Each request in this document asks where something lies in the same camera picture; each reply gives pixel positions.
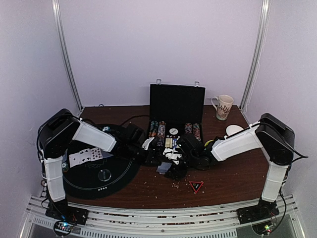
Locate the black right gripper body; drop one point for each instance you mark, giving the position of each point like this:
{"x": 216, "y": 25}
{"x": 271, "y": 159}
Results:
{"x": 177, "y": 164}

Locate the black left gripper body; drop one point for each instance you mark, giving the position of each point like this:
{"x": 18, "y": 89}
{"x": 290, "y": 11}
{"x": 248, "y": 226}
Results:
{"x": 140, "y": 158}

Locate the grey card deck box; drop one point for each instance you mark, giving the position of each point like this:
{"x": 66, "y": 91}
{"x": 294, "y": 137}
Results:
{"x": 163, "y": 168}

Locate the face-up red pips card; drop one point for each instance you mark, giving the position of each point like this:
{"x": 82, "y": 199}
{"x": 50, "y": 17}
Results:
{"x": 96, "y": 154}

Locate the clear black round button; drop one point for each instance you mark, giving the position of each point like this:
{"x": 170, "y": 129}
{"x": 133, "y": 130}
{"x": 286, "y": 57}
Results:
{"x": 104, "y": 175}

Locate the face-up clubs playing card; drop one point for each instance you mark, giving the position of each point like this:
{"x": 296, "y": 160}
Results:
{"x": 85, "y": 155}

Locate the black poker chip case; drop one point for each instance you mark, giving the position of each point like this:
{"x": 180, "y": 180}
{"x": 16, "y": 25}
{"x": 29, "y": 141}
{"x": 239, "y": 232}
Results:
{"x": 176, "y": 105}

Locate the face-up ace playing card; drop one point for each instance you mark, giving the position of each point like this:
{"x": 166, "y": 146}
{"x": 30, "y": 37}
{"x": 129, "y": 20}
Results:
{"x": 74, "y": 159}

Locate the blue checkered playing card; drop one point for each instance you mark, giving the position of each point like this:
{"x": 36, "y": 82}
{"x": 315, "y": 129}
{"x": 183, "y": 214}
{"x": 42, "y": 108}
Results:
{"x": 64, "y": 158}

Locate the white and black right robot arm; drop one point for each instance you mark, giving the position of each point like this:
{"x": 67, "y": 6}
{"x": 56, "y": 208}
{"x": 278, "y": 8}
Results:
{"x": 269, "y": 134}

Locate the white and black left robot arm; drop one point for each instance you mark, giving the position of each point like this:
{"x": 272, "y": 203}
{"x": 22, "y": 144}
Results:
{"x": 54, "y": 137}

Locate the blue texas holdem card deck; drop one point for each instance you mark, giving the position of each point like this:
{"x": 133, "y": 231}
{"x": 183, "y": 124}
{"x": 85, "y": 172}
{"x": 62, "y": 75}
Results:
{"x": 174, "y": 142}

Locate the left outer poker chip row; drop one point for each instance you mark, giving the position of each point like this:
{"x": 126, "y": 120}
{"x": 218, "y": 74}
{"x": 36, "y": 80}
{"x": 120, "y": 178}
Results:
{"x": 153, "y": 128}

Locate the right outer poker chip row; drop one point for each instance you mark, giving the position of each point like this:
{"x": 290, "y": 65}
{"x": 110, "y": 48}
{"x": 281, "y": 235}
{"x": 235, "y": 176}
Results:
{"x": 197, "y": 132}

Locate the red and black triangle card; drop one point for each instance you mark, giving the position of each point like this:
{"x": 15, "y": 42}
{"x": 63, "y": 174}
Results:
{"x": 196, "y": 185}

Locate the cream card deck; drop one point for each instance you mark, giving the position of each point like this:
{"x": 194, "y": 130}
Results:
{"x": 168, "y": 142}

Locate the white dealer button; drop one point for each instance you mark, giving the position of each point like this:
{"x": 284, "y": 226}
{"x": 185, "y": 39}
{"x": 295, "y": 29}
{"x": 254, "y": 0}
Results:
{"x": 173, "y": 131}

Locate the left inner poker chip row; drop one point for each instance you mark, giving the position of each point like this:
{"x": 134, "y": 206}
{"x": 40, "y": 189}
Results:
{"x": 161, "y": 133}

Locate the white and orange bowl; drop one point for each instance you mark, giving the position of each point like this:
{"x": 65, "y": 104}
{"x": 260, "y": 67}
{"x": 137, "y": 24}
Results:
{"x": 233, "y": 129}

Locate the round black poker mat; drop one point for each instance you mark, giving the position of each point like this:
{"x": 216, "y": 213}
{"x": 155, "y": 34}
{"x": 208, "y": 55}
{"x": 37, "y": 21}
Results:
{"x": 112, "y": 172}

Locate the cream patterned mug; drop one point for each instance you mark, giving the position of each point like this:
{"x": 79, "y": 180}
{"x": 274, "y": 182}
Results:
{"x": 222, "y": 105}

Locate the right green circuit board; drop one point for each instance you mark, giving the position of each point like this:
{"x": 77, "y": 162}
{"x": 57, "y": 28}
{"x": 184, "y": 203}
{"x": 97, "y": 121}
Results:
{"x": 265, "y": 228}

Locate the green circuit board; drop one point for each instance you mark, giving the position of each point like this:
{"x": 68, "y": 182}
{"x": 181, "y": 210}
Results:
{"x": 265, "y": 228}
{"x": 63, "y": 228}

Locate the left green circuit board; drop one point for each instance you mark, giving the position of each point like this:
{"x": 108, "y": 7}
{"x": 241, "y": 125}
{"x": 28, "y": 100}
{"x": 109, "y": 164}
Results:
{"x": 63, "y": 228}

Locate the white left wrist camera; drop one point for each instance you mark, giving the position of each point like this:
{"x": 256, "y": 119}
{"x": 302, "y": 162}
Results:
{"x": 147, "y": 143}

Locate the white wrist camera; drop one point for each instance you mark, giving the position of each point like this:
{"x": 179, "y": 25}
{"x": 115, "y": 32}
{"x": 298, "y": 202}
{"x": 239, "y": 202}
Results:
{"x": 173, "y": 155}
{"x": 147, "y": 143}

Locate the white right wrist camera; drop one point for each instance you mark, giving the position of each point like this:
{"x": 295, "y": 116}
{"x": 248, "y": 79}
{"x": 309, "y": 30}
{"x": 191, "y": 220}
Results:
{"x": 173, "y": 155}

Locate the aluminium front rail base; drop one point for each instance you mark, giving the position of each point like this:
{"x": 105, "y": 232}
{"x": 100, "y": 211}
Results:
{"x": 219, "y": 221}

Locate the left aluminium frame post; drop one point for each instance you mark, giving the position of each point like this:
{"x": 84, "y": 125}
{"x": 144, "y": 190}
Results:
{"x": 65, "y": 54}

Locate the aluminium frame post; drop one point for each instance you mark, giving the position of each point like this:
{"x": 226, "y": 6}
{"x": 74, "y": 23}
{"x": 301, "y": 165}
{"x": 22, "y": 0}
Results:
{"x": 65, "y": 54}
{"x": 255, "y": 63}

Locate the right aluminium frame post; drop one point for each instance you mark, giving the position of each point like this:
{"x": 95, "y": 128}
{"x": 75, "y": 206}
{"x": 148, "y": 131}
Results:
{"x": 255, "y": 63}

